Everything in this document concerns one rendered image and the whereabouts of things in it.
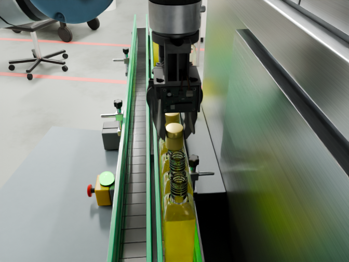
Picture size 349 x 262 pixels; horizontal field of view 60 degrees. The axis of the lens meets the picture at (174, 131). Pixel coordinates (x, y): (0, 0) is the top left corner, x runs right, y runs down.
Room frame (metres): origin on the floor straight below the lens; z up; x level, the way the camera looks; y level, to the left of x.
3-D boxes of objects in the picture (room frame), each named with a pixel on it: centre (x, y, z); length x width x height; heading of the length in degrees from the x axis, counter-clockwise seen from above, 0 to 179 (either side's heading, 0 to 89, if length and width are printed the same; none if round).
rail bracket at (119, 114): (0.83, 0.20, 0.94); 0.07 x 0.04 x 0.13; 94
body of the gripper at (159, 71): (0.44, 0.00, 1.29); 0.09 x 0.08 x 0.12; 4
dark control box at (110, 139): (0.94, 0.23, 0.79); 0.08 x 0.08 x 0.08; 4
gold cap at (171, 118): (0.53, 0.01, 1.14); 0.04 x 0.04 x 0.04
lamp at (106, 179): (0.66, 0.21, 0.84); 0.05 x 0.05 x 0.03
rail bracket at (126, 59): (1.29, 0.24, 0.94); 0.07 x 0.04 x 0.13; 94
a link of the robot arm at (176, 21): (0.45, 0.00, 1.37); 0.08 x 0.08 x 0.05
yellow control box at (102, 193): (0.66, 0.21, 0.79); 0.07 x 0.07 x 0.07; 4
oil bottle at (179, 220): (0.36, -0.01, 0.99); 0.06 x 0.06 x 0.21; 5
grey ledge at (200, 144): (1.04, -0.06, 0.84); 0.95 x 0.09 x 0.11; 4
